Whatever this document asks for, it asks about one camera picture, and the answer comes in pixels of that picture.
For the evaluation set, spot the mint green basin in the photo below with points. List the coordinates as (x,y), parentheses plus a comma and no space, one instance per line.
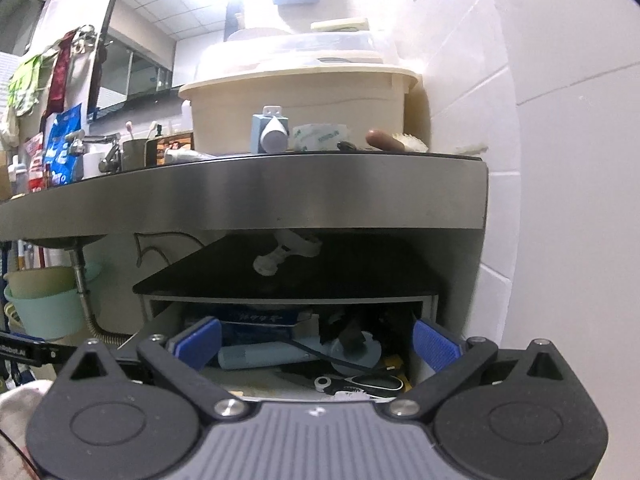
(47,302)

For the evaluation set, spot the chrome faucet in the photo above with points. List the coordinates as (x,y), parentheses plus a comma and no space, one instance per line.
(96,156)

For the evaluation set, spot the large beige plastic tub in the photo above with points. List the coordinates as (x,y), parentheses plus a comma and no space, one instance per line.
(359,96)

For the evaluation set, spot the white toothpaste tube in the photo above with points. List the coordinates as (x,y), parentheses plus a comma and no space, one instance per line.
(182,156)

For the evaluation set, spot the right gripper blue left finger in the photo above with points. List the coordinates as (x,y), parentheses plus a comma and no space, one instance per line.
(176,364)

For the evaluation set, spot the light blue box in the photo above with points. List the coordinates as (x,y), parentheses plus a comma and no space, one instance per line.
(258,123)

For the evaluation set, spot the blue snack bag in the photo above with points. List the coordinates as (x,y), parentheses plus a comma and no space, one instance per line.
(58,158)

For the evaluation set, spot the grey green mug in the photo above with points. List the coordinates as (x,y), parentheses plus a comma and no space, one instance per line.
(133,154)

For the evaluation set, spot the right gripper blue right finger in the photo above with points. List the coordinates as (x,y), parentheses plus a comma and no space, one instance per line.
(456,363)

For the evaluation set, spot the black vanity drawer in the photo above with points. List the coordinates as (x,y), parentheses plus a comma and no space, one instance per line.
(340,322)

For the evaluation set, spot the red packet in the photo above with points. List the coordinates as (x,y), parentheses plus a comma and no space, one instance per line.
(35,171)

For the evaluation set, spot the wall mirror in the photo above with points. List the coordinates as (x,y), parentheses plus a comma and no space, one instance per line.
(150,46)

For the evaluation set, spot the steel vanity counter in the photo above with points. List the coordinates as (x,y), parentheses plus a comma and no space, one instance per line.
(312,191)

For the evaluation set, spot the white plastic clip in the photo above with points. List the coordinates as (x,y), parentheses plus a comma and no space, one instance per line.
(289,244)

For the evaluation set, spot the white blue cream tube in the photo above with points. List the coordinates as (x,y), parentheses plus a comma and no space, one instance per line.
(274,137)

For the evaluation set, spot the colourful black box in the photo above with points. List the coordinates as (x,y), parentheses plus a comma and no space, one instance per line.
(156,148)

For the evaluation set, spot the wooden handle brush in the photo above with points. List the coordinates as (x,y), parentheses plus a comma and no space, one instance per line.
(395,142)

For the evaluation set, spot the corrugated drain pipe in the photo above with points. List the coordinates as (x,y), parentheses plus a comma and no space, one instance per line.
(95,329)

